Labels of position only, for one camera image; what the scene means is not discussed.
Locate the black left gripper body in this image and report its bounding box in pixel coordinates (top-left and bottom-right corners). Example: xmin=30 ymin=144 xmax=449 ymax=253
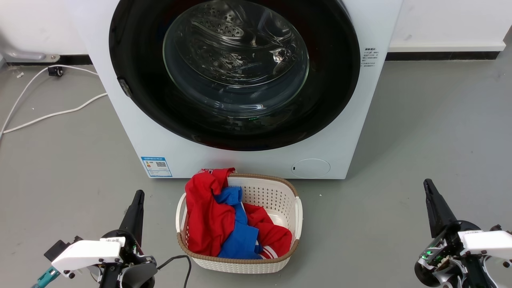
xmin=100 ymin=230 xmax=157 ymax=288

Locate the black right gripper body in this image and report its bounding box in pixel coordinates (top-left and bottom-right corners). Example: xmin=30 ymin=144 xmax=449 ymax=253
xmin=414 ymin=221 xmax=496 ymax=288

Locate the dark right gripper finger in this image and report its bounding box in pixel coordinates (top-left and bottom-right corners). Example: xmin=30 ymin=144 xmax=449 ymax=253
xmin=423 ymin=179 xmax=445 ymax=238
xmin=428 ymin=179 xmax=458 ymax=232

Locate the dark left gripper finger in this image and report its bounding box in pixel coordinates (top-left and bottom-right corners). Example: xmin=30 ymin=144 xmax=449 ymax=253
xmin=119 ymin=190 xmax=140 ymax=238
xmin=131 ymin=190 xmax=144 ymax=245

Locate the black round glass washer door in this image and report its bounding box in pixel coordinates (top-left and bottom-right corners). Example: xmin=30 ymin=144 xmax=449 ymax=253
xmin=109 ymin=0 xmax=361 ymax=152

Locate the white front-load washing machine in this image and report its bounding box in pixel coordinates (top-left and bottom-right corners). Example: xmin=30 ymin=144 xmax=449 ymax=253
xmin=66 ymin=0 xmax=404 ymax=180

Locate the blue energy label sticker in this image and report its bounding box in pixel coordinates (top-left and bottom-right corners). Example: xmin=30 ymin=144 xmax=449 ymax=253
xmin=141 ymin=156 xmax=173 ymax=178

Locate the red garment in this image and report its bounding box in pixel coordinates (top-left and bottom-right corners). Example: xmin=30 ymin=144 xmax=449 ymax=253
xmin=185 ymin=168 xmax=293 ymax=258

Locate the blue garment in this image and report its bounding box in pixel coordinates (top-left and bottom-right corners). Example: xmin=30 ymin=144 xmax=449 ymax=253
xmin=213 ymin=186 xmax=264 ymax=260

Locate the cream plastic laundry basket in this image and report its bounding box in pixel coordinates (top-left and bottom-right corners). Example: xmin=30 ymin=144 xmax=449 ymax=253
xmin=176 ymin=173 xmax=303 ymax=274

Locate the round white filter cover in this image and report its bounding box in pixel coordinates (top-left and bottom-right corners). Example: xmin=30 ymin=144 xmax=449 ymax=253
xmin=291 ymin=159 xmax=331 ymax=179

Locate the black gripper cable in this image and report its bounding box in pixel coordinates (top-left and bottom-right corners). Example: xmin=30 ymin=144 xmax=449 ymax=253
xmin=157 ymin=255 xmax=192 ymax=288

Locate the teal cable connector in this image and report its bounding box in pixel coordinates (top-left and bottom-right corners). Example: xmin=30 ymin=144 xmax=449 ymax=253
xmin=31 ymin=266 xmax=60 ymax=288

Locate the white power cable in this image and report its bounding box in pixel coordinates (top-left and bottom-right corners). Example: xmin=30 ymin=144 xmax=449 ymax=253
xmin=0 ymin=65 xmax=108 ymax=140

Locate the grey pipe bracket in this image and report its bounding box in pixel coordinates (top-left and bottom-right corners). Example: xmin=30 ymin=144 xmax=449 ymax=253
xmin=2 ymin=40 xmax=60 ymax=63

